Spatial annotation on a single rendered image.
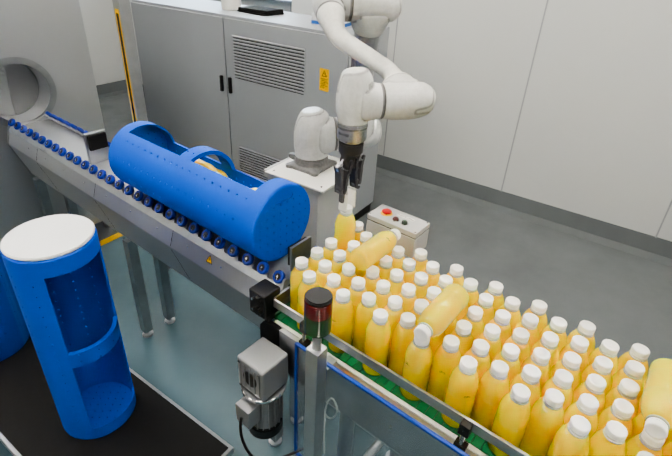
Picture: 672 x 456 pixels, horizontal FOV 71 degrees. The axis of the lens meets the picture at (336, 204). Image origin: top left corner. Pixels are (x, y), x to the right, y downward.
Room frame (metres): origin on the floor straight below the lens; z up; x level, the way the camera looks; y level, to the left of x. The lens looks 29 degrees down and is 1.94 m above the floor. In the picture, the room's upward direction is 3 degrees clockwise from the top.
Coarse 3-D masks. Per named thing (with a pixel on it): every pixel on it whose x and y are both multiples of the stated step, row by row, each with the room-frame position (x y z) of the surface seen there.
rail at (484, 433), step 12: (276, 300) 1.11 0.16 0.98; (288, 312) 1.07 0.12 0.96; (336, 336) 0.97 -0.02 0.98; (348, 348) 0.94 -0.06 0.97; (360, 360) 0.91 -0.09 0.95; (372, 360) 0.89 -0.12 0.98; (384, 372) 0.87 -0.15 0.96; (408, 384) 0.82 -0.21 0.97; (420, 396) 0.80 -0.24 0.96; (432, 396) 0.79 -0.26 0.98; (444, 408) 0.76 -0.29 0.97; (456, 420) 0.74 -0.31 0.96; (468, 420) 0.73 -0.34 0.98; (480, 432) 0.71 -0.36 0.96; (492, 432) 0.70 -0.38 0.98; (492, 444) 0.69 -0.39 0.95; (504, 444) 0.67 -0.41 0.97
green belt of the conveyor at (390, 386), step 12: (276, 312) 1.15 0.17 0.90; (288, 324) 1.09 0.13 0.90; (348, 360) 0.96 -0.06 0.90; (360, 372) 0.92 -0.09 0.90; (384, 384) 0.89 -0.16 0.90; (396, 384) 0.89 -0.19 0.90; (420, 408) 0.82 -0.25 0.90; (432, 408) 0.82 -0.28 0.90; (456, 432) 0.75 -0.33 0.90; (480, 444) 0.72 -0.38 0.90
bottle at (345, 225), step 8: (344, 216) 1.32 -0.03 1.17; (352, 216) 1.32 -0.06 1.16; (336, 224) 1.32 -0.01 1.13; (344, 224) 1.30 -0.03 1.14; (352, 224) 1.31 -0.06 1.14; (336, 232) 1.31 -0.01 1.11; (344, 232) 1.30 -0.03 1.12; (352, 232) 1.31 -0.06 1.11; (344, 240) 1.30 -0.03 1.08; (344, 248) 1.30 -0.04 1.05
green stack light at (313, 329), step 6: (306, 318) 0.79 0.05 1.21; (330, 318) 0.80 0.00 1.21; (306, 324) 0.79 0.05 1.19; (312, 324) 0.78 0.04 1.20; (318, 324) 0.78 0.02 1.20; (324, 324) 0.78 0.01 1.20; (330, 324) 0.80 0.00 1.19; (306, 330) 0.79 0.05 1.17; (312, 330) 0.78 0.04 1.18; (318, 330) 0.78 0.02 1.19; (324, 330) 0.78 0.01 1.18; (330, 330) 0.80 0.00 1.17; (312, 336) 0.78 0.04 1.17; (318, 336) 0.78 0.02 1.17; (324, 336) 0.78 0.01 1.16
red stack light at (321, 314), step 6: (306, 306) 0.79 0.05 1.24; (312, 306) 0.78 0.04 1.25; (324, 306) 0.79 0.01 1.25; (330, 306) 0.79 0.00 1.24; (306, 312) 0.79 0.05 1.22; (312, 312) 0.78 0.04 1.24; (318, 312) 0.78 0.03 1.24; (324, 312) 0.78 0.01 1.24; (330, 312) 0.80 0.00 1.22; (312, 318) 0.78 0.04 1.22; (318, 318) 0.78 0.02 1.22; (324, 318) 0.78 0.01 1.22
